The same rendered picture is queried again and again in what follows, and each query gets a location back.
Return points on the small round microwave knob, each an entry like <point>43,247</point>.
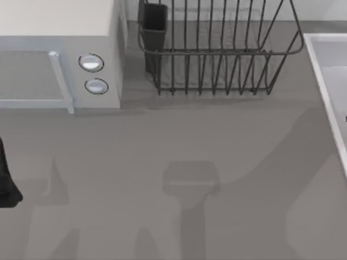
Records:
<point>96,86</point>

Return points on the black cutlery holder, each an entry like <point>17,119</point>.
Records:
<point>154,38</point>

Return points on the large round microwave knob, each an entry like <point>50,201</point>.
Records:
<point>91,62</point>

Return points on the pale microwave oven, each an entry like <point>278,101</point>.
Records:
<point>114,40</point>

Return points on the microwave oven door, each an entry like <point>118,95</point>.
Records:
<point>29,78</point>

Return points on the white sink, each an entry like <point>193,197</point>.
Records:
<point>329,70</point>

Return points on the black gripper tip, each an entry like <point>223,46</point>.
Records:
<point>6,187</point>

